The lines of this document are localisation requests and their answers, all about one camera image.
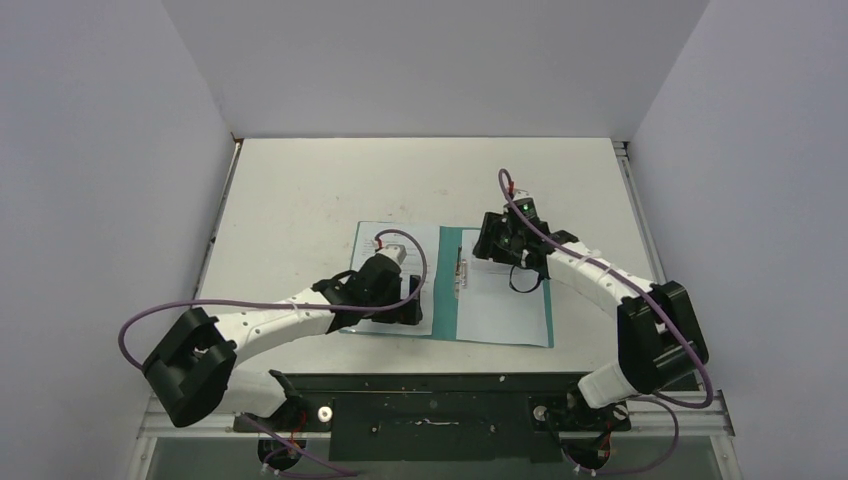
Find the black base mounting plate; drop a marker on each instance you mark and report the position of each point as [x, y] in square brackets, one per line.
[441, 417]

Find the metal folder clip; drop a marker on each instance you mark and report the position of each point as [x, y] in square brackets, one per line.
[461, 272]

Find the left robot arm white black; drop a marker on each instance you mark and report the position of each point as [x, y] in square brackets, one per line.
[196, 368]

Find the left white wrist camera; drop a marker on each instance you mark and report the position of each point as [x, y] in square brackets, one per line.
[395, 252]

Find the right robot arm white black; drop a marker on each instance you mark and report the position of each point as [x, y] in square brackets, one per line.
[659, 340]

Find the aluminium rail frame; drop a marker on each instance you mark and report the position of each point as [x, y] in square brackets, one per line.
[290, 220]

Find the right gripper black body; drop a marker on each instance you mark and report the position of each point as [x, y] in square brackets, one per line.
[496, 237]

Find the teal folder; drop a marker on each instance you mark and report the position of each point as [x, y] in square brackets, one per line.
[438, 302]

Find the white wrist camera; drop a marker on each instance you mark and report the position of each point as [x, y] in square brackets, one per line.
[395, 252]
[525, 204]

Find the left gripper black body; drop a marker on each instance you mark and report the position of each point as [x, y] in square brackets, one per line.
[398, 314]

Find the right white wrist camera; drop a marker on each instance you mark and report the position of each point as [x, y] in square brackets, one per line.
[525, 204]

